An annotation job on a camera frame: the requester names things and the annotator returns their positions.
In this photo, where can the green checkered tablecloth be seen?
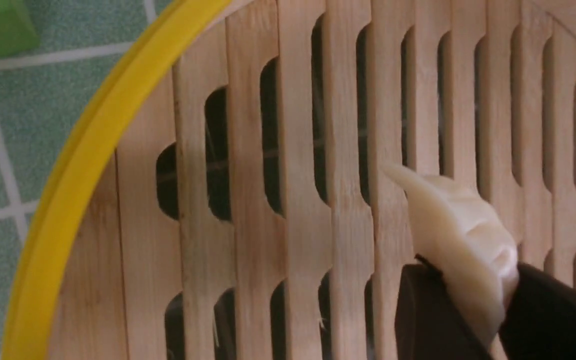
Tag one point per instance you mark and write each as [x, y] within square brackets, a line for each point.
[42, 94]

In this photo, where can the white dumpling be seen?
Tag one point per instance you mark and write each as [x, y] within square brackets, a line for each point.
[462, 235]

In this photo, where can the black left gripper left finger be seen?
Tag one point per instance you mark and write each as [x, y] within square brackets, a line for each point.
[427, 324]

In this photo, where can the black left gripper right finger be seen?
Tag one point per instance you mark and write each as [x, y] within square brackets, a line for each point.
[540, 323]

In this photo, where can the bamboo steamer tray yellow rim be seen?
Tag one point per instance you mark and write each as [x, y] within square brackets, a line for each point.
[240, 144]

